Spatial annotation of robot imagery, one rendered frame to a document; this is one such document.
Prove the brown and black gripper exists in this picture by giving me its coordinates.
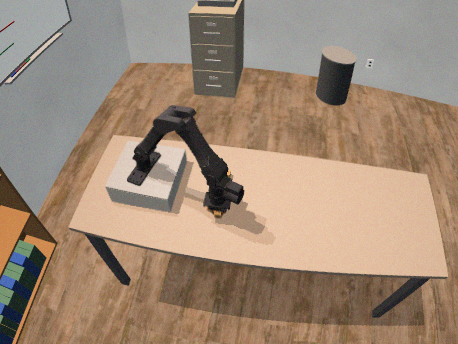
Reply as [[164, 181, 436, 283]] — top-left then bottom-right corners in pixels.
[[203, 192, 231, 216]]

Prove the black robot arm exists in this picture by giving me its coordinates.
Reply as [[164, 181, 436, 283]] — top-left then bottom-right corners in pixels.
[[127, 105, 244, 204]]

